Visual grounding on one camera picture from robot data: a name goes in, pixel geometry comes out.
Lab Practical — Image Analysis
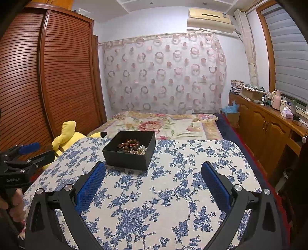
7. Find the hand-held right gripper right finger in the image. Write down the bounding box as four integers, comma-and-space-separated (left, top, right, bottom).
201, 161, 287, 250

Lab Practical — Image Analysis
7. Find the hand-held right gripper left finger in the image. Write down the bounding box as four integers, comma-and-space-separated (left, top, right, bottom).
24, 161, 106, 250

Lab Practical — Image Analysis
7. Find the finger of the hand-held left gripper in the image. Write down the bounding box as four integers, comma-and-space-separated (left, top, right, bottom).
5, 151, 56, 170
0, 142, 41, 161

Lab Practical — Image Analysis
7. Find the black jewelry box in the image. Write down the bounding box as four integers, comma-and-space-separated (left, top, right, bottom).
102, 130, 156, 172

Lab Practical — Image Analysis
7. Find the white pearl necklace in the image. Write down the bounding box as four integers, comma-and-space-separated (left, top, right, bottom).
129, 144, 148, 155

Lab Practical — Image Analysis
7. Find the brown wooden bead bracelet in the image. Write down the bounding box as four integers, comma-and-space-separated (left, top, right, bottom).
118, 139, 141, 153

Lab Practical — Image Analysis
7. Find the person's left hand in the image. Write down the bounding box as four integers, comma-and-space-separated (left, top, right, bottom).
0, 188, 26, 224

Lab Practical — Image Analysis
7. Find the yellow plush toy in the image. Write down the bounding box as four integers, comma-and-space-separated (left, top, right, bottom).
43, 121, 107, 169

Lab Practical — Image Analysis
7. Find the blue floral tablecloth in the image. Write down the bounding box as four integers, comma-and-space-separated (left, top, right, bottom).
22, 137, 263, 250

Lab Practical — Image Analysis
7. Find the box with blue paper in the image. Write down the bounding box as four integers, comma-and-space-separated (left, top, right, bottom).
220, 101, 241, 129

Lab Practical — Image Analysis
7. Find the wooden sideboard cabinet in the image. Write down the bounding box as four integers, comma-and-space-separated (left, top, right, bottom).
228, 92, 308, 178

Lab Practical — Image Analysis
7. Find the brown slatted wooden wardrobe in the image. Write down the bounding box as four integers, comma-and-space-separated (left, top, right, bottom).
0, 2, 107, 159

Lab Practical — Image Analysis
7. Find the pink floral bed blanket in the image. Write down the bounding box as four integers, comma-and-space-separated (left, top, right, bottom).
87, 111, 222, 141

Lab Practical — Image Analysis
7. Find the flat cardboard box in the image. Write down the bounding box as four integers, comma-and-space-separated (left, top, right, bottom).
241, 87, 264, 101

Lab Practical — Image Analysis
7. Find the pink tissue box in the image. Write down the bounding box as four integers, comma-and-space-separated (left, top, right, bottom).
281, 106, 293, 119

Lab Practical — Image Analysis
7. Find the stack of folded cloths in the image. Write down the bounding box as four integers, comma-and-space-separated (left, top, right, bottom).
230, 80, 243, 94

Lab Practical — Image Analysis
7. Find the pink thermos jug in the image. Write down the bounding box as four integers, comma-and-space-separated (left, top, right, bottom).
271, 90, 282, 111

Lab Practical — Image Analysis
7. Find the white lace curtain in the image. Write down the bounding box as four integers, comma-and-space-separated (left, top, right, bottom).
234, 10, 259, 86

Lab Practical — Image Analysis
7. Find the grey window blind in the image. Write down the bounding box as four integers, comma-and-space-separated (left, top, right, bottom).
263, 7, 308, 106

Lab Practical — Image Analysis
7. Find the ring-patterned sheer curtain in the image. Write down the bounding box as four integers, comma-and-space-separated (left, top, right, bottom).
99, 32, 228, 116

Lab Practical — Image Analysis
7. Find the white wall air conditioner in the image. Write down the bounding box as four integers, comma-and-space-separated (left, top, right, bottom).
187, 8, 237, 34

